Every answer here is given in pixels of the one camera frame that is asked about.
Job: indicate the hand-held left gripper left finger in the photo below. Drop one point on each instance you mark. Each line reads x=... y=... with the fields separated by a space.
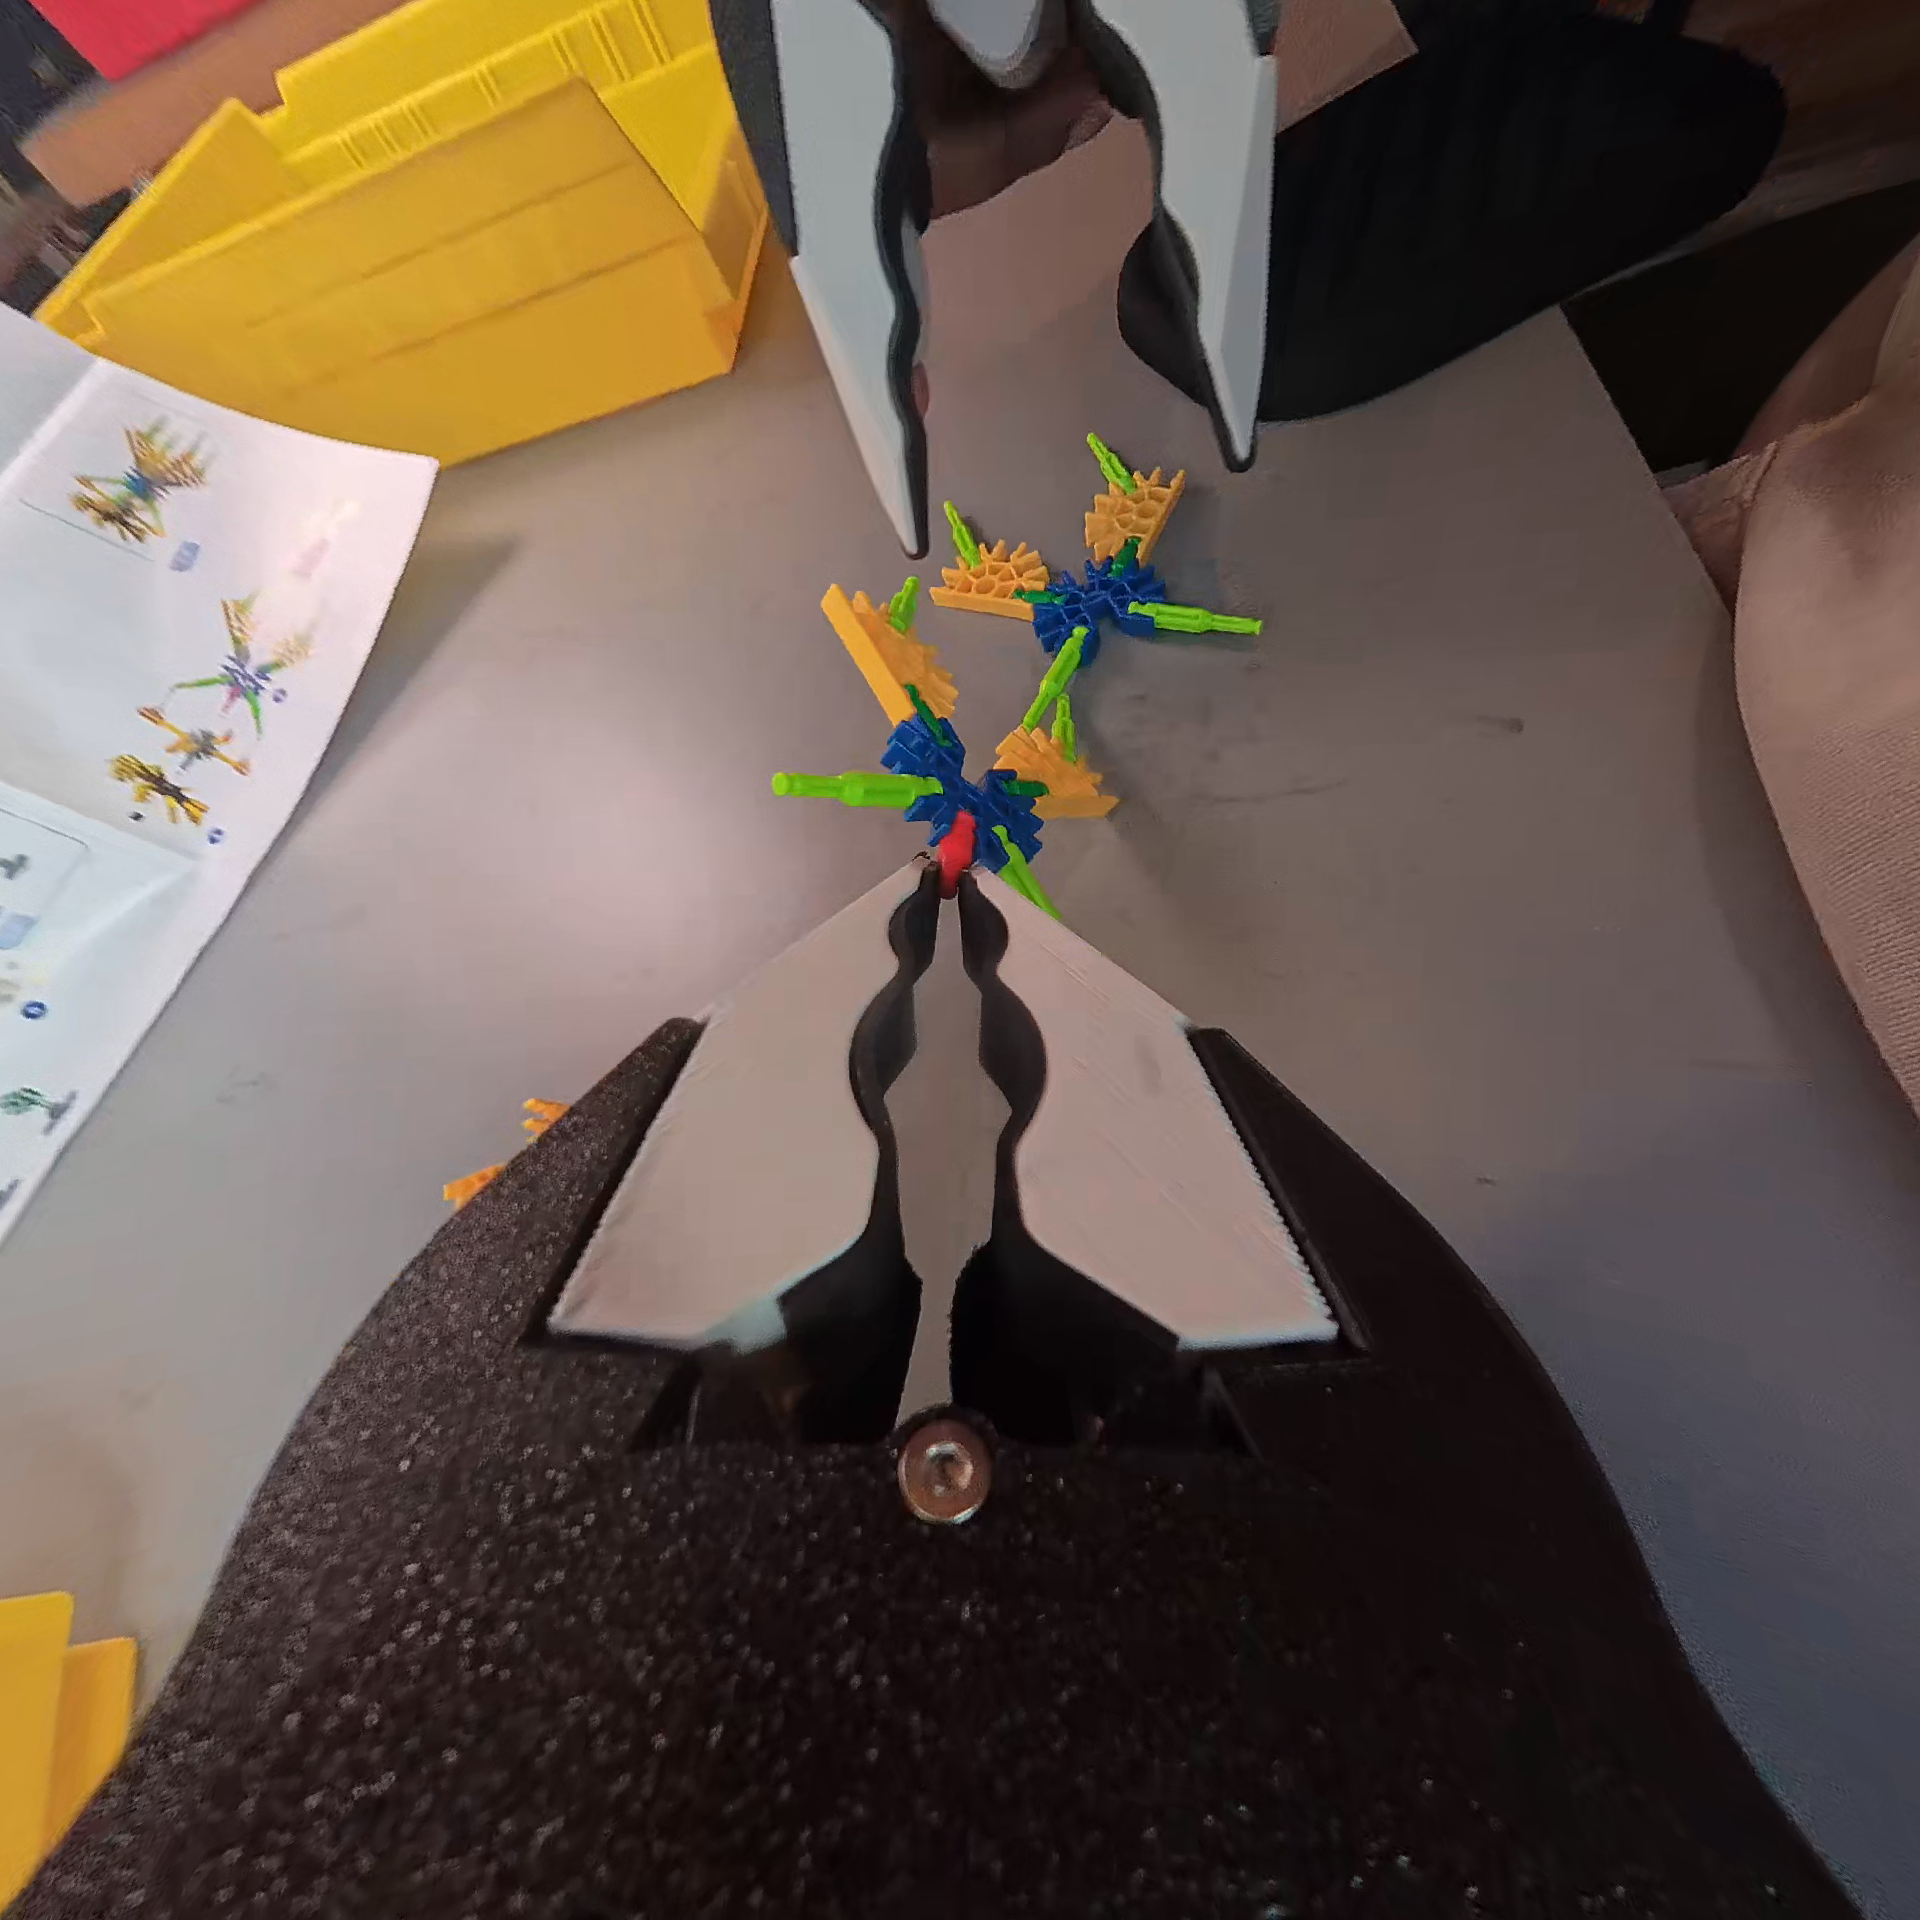
x=721 y=1183

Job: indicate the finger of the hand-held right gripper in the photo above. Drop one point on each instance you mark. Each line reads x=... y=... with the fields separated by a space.
x=1212 y=179
x=836 y=179

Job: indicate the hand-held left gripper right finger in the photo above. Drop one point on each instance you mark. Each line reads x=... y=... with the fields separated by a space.
x=1174 y=1183

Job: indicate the yellow black toy wheel assembly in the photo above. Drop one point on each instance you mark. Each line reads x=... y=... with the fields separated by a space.
x=543 y=1116

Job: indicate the small blue green toy assembly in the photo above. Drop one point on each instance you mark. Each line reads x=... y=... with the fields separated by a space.
x=1106 y=599

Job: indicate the large blue green toy assembly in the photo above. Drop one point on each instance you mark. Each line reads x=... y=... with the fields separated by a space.
x=962 y=798

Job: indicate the grey desk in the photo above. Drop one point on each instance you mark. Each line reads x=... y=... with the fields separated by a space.
x=1427 y=900

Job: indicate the person's right hand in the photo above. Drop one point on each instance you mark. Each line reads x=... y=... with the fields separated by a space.
x=1021 y=143

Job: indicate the black mesh chair seat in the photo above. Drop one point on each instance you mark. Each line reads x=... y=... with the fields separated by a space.
x=1498 y=225

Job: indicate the yellow plastic bin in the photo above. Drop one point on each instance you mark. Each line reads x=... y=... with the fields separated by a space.
x=61 y=1707
x=450 y=303

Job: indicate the white instruction sheet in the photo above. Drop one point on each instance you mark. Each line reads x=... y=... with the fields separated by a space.
x=223 y=599

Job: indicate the person's torso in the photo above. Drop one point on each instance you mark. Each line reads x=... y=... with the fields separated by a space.
x=1832 y=676

